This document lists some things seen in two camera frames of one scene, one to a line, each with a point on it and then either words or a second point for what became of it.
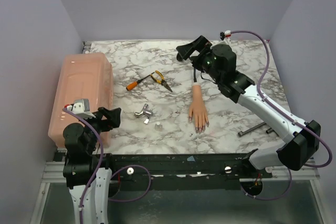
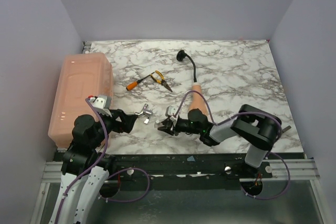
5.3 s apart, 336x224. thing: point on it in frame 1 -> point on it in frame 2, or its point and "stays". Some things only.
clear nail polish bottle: [158, 127] stays
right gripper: [199, 51] -> [174, 124]
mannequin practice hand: [197, 108] stays
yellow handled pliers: [161, 81] stays
